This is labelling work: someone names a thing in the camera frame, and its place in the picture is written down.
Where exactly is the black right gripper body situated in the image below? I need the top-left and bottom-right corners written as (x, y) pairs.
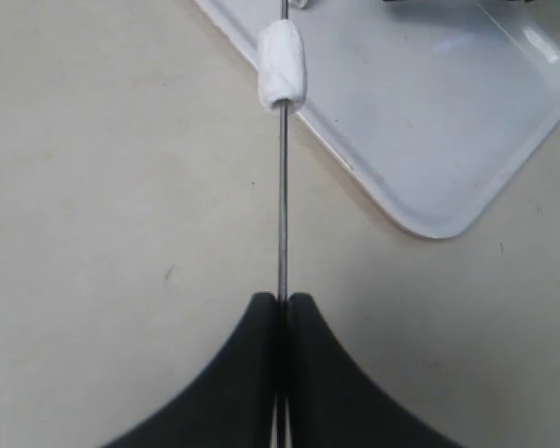
top-left (382, 0), bottom-right (527, 5)

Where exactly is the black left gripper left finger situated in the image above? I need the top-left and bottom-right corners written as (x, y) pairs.
top-left (108, 292), bottom-right (279, 447)

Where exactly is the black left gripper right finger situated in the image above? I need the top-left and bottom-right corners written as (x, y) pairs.
top-left (286, 293), bottom-right (457, 447)

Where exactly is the white paper roll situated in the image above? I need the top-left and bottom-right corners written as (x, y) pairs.
top-left (258, 19), bottom-right (307, 115)

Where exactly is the thin metal skewer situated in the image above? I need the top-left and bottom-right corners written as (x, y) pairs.
top-left (275, 0), bottom-right (290, 304)

